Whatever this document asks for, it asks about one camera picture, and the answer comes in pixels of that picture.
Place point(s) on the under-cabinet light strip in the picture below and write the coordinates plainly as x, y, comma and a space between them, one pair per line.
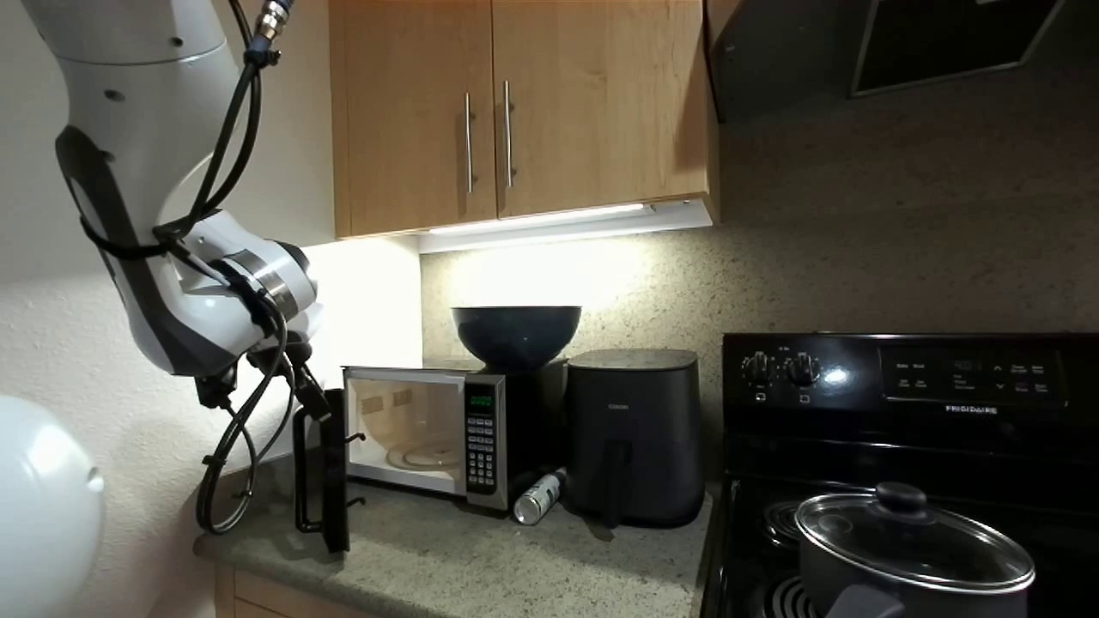
558, 225

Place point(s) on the coil stove burner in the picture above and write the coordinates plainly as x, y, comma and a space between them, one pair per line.
786, 599
780, 524

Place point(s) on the black air fryer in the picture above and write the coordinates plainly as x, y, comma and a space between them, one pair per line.
635, 429

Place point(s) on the microwave door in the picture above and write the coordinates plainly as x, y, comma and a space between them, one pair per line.
335, 472

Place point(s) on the silver spray can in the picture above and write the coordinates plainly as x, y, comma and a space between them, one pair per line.
537, 499

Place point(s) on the wooden wall cabinet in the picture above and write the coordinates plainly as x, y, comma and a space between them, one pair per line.
412, 103

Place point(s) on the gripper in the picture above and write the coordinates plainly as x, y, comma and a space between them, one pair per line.
302, 369

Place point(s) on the silver microwave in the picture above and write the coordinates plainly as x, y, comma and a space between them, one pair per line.
485, 429

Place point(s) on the black stove knob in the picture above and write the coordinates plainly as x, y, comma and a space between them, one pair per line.
803, 369
757, 368

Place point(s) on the wooden drawer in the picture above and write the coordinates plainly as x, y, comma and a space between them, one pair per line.
283, 601

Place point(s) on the glass turntable plate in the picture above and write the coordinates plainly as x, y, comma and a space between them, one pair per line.
425, 455

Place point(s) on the glass pot lid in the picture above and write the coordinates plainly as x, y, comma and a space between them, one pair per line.
910, 542

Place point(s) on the range hood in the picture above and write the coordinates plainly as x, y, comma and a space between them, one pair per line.
790, 51

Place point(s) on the black electric stove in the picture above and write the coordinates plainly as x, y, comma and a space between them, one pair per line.
944, 429

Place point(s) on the wooden cabinet door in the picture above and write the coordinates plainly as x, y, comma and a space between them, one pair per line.
403, 112
601, 103

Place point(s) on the dark blue bowl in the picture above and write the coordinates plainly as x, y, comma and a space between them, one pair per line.
515, 335

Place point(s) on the grey cooking pot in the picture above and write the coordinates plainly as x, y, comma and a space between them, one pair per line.
816, 577

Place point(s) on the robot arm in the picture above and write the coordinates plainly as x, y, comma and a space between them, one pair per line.
146, 103

